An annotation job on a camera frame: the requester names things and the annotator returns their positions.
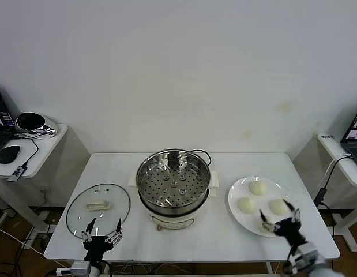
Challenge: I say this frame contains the thin tangled wires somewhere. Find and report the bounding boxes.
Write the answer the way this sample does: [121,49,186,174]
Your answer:
[111,261,196,275]

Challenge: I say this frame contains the black computer mouse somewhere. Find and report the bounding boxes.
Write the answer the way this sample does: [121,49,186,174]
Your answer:
[0,145,21,164]

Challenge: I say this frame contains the white floor cable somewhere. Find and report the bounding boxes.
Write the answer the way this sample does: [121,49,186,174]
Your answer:
[0,224,68,268]

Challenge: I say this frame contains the black cooker power cord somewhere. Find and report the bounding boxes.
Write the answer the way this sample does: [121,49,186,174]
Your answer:
[189,148,212,167]

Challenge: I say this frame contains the grey usb hub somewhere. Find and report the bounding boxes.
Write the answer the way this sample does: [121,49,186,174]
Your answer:
[7,166,25,182]

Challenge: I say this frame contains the white side desk with mouse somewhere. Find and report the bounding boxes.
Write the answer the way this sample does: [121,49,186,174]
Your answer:
[0,123,69,240]

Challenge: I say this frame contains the black power adapter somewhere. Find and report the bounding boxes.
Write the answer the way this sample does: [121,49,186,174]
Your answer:
[315,187,328,205]

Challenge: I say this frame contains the grey charger cable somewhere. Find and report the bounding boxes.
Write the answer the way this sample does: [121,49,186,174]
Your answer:
[322,153,354,190]

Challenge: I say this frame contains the chrome and black headset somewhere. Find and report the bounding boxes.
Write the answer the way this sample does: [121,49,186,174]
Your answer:
[15,111,58,137]

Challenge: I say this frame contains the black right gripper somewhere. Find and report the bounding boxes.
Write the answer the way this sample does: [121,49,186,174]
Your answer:
[258,199,307,246]

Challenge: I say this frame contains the black usb cable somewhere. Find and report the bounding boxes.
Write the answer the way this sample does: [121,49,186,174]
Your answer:
[9,134,40,168]

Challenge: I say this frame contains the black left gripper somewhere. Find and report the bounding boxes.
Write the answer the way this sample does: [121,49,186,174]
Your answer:
[81,218,123,262]

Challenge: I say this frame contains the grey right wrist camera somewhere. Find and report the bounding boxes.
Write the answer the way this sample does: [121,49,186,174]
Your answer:
[285,252,311,274]

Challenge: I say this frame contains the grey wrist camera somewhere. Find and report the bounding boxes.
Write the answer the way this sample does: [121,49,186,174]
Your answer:
[56,261,92,276]
[285,252,311,274]

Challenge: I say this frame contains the cream electric cooker base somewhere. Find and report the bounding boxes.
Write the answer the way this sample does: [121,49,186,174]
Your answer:
[128,170,219,231]

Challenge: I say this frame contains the stainless steel steamer basket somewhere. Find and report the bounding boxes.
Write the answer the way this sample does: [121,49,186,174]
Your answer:
[136,148,211,211]

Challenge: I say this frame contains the round glass lid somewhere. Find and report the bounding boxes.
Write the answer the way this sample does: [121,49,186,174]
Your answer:
[65,183,131,240]

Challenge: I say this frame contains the white round plate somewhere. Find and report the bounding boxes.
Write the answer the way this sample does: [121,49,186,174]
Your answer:
[227,175,299,238]

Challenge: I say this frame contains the white side desk with label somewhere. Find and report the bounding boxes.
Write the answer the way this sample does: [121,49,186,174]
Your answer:
[316,132,357,252]

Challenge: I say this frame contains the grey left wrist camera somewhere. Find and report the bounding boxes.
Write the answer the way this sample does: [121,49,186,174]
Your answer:
[56,261,92,276]

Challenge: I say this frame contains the black laptop with pink screen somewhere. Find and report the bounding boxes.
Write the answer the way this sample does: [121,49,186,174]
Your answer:
[339,103,357,170]

